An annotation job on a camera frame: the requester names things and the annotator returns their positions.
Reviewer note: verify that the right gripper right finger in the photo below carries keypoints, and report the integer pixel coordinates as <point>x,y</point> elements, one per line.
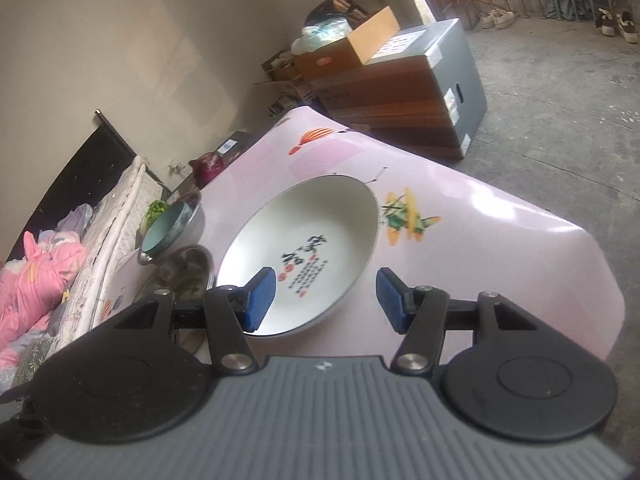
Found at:
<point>418,315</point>

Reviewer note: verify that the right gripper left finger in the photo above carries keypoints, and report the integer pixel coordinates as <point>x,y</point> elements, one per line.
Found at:
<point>230,312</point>

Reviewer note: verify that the large steel bowl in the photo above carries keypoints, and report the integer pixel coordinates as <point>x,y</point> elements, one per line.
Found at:
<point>191,233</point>

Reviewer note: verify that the white printed plate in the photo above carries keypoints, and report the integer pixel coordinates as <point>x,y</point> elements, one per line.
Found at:
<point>316,239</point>

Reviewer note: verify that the green ceramic bowl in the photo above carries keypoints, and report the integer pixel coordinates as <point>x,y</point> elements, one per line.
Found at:
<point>166,229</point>

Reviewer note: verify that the small steel bowl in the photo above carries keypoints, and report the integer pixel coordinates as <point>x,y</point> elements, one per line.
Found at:
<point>187,272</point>

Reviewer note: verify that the pink balloon tablecloth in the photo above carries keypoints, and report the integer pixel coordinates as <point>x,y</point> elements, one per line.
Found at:
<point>436,227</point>

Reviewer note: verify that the napa cabbage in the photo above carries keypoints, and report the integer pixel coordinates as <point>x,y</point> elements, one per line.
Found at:
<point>155,210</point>

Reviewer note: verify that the white mattress bed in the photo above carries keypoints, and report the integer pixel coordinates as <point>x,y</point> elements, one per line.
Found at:
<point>109,234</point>

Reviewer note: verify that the dark printed flat box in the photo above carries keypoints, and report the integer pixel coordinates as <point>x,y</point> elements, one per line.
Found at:
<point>229,150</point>

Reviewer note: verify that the black headboard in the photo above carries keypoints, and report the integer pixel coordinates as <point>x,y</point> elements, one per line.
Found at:
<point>89,175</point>

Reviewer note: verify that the pink blanket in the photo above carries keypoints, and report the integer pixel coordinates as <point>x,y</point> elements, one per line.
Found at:
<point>32,287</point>

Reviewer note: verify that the large dark carton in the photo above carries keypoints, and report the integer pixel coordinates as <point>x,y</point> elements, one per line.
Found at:
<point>424,94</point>

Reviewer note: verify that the open cardboard box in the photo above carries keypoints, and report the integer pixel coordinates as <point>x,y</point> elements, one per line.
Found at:
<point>282,77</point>

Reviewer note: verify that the cardboard box with label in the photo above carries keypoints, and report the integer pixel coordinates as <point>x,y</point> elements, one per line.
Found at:
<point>352,51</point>

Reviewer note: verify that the white plastic bag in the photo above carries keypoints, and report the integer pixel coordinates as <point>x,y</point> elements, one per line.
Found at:
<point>315,37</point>

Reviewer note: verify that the white shoe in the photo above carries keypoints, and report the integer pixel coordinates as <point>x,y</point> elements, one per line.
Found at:
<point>500,19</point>

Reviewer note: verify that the black bag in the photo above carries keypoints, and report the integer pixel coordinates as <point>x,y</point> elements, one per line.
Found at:
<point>351,11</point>

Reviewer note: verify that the dark shoe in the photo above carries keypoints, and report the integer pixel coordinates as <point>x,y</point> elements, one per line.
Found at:
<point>621,23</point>

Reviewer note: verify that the wall power socket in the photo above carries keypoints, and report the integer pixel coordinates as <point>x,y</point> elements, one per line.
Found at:
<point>175,167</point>

